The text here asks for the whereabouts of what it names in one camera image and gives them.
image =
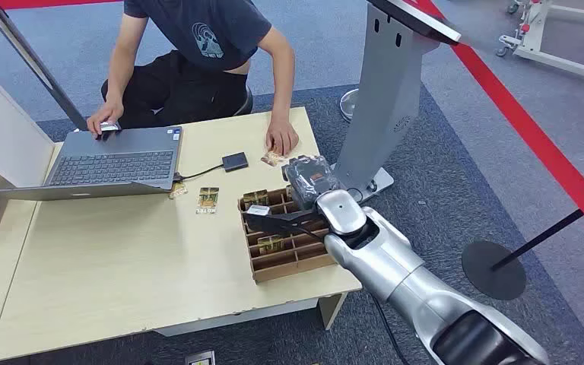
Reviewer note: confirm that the gold green card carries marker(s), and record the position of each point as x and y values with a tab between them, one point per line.
272	159
178	190
208	200
255	197
270	245

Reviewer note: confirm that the person's left forearm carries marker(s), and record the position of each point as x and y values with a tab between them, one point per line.
283	85

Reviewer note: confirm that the black stanchion base disc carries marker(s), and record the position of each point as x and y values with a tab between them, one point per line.
493	272

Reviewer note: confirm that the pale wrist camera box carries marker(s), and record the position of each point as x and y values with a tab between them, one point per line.
258	210

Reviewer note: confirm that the grey kiosk stand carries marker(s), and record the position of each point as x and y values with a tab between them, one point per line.
382	100

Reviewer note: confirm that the black stanchion pole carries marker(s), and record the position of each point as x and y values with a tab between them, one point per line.
549	232

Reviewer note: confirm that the floor socket plate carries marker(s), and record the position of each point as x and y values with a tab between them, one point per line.
200	358

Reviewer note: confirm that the white desk leg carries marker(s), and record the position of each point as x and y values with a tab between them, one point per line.
331	310

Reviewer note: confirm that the small silver device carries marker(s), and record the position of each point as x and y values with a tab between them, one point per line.
109	126

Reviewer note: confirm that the person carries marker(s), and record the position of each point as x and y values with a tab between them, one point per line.
201	30

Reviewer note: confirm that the white box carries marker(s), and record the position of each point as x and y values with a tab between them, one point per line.
5	131

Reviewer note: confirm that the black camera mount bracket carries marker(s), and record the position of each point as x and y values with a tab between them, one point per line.
277	224

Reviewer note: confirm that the dark grey carpet mat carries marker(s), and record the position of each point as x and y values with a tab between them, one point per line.
438	201

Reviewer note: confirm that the person's right forearm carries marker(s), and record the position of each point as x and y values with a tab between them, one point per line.
118	80

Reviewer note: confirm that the robot right arm silver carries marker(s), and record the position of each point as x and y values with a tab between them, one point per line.
398	267

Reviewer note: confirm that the white wheeled frame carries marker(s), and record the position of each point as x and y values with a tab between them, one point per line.
539	40

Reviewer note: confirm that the grey laptop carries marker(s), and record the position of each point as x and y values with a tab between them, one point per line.
120	141

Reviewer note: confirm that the person's left hand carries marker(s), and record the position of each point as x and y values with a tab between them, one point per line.
282	135

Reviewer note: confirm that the black slanted pole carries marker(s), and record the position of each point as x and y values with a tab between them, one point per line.
35	63

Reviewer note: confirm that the silver round disc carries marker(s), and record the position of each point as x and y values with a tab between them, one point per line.
347	105

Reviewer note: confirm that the person's right hand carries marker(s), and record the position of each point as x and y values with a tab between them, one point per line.
104	115

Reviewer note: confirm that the black stool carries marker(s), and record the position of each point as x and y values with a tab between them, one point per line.
245	103

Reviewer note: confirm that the robot right hand grey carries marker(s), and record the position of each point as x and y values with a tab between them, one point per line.
309	179

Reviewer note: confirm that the black card reader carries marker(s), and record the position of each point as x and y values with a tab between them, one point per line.
235	161

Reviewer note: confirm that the cardboard divider box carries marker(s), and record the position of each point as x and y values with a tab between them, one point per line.
292	262

